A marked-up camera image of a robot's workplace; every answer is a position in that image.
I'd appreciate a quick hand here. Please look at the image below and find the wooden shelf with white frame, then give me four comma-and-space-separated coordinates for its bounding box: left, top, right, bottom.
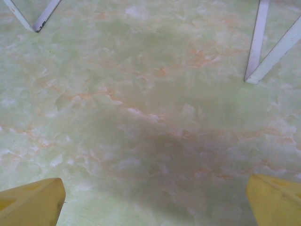
2, 0, 301, 85

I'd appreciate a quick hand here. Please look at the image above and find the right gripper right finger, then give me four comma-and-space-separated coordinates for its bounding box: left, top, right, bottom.
246, 173, 301, 226

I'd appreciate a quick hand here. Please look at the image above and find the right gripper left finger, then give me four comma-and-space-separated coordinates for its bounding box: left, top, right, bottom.
0, 178, 66, 226

